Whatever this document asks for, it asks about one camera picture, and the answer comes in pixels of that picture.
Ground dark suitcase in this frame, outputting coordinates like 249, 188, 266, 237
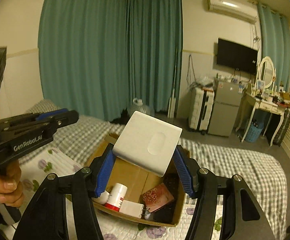
273, 108, 290, 146

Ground red white bottle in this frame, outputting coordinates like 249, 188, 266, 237
104, 183, 128, 212

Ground brown cardboard box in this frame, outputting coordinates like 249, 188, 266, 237
83, 132, 187, 228

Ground white air conditioner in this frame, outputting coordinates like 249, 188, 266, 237
207, 0, 258, 24

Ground oval vanity mirror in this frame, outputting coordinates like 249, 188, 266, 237
256, 56, 276, 90

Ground small white box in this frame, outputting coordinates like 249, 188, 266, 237
119, 200, 144, 218

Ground white square box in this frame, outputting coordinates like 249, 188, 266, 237
113, 111, 182, 177

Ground narrow green curtain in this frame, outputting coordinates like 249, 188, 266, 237
257, 3, 290, 91

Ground white dressing table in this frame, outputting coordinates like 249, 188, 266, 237
236, 92, 286, 147

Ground silver mini fridge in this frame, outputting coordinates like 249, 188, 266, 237
207, 79, 242, 137

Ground white flat mop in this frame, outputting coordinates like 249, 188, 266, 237
167, 48, 178, 119

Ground white floral quilt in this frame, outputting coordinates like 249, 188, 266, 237
20, 148, 195, 239

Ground white cylinder jar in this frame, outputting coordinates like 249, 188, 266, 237
92, 191, 110, 205

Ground person's left hand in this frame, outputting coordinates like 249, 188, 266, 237
0, 160, 24, 207

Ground blue waste basket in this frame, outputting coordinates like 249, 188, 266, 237
244, 122, 263, 143

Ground large green curtain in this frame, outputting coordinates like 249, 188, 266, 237
38, 0, 182, 121

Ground black remote control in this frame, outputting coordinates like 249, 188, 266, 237
148, 173, 179, 224

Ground black wall television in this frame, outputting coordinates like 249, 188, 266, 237
216, 38, 258, 75

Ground white suitcase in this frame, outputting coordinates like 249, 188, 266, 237
188, 87, 214, 133

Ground red patterned box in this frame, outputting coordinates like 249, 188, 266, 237
141, 183, 175, 213

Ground clear water jug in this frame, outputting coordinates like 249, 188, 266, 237
127, 98, 155, 117

